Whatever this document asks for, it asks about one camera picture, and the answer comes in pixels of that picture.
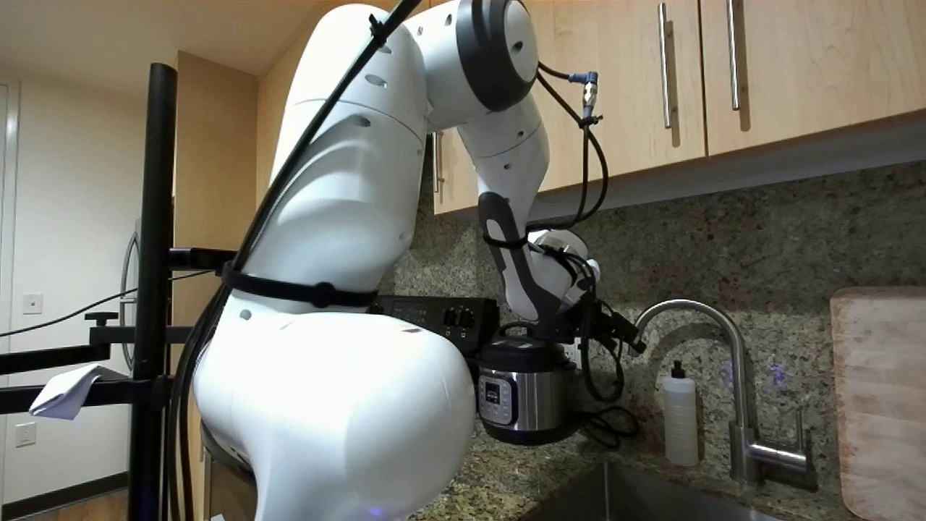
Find stainless steel gooseneck faucet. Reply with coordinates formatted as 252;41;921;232
633;297;819;488

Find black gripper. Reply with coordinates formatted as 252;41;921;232
576;297;645;354

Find wooden upper cabinets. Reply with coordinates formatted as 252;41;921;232
429;0;926;220

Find white folded paper tag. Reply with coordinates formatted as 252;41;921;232
29;365;121;419

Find black control box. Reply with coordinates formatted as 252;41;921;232
373;296;502;358

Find black vertical stand pole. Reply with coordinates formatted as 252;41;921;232
0;63;225;521

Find silver black pressure cooker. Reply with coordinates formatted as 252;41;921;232
474;323;576;446

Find stainless steel sink basin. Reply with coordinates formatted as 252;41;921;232
519;461;801;521

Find wooden cutting board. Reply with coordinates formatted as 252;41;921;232
830;290;926;521

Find white soap dispenser bottle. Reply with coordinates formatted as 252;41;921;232
664;362;697;465

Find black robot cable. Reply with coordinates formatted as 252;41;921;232
168;0;425;521

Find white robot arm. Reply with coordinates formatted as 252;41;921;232
191;0;622;521

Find black power cord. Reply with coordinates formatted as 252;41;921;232
576;335;644;450

